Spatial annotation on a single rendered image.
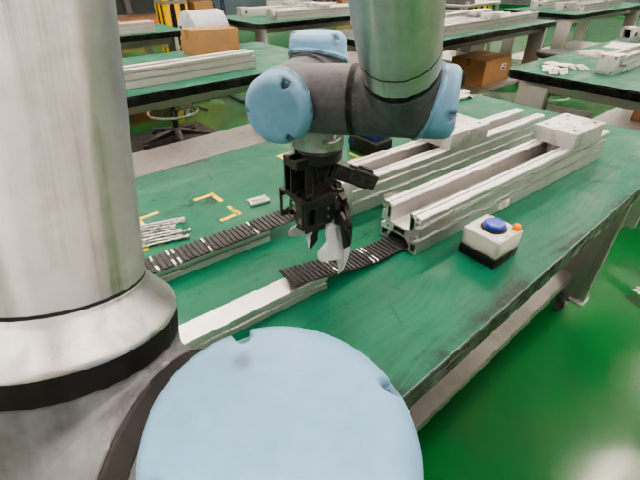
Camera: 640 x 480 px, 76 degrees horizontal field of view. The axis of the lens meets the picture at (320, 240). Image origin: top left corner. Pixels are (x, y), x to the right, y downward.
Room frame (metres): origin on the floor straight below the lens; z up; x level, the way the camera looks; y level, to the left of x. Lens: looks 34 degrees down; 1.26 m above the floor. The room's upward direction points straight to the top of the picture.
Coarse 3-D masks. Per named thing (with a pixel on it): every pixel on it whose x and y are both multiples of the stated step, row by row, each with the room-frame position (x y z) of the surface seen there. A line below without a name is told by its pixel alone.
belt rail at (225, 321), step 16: (272, 288) 0.52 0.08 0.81; (288, 288) 0.52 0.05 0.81; (304, 288) 0.53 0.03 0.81; (320, 288) 0.55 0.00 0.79; (240, 304) 0.49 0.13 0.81; (256, 304) 0.49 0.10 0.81; (272, 304) 0.49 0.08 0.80; (288, 304) 0.51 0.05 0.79; (192, 320) 0.45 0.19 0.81; (208, 320) 0.45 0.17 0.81; (224, 320) 0.45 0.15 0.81; (240, 320) 0.46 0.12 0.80; (256, 320) 0.47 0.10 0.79; (192, 336) 0.42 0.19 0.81; (208, 336) 0.42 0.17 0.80; (224, 336) 0.44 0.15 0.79
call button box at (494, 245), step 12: (492, 216) 0.71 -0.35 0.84; (468, 228) 0.67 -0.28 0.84; (480, 228) 0.67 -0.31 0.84; (468, 240) 0.66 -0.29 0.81; (480, 240) 0.64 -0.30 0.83; (492, 240) 0.62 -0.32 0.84; (504, 240) 0.62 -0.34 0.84; (516, 240) 0.65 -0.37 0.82; (468, 252) 0.66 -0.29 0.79; (480, 252) 0.64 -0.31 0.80; (492, 252) 0.62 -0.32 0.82; (504, 252) 0.63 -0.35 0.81; (492, 264) 0.61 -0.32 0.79
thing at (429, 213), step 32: (512, 160) 0.98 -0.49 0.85; (544, 160) 0.93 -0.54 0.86; (576, 160) 1.07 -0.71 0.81; (416, 192) 0.76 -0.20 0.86; (448, 192) 0.82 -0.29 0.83; (480, 192) 0.77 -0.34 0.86; (512, 192) 0.87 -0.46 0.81; (384, 224) 0.73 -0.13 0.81; (416, 224) 0.67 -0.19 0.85; (448, 224) 0.73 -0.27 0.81
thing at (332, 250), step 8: (336, 224) 0.55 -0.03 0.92; (328, 232) 0.54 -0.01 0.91; (336, 232) 0.55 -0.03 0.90; (328, 240) 0.54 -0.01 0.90; (336, 240) 0.55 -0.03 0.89; (320, 248) 0.53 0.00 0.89; (328, 248) 0.53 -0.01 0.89; (336, 248) 0.54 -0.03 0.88; (320, 256) 0.52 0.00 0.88; (328, 256) 0.53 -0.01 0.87; (336, 256) 0.54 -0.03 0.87; (344, 256) 0.54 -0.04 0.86; (344, 264) 0.54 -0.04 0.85
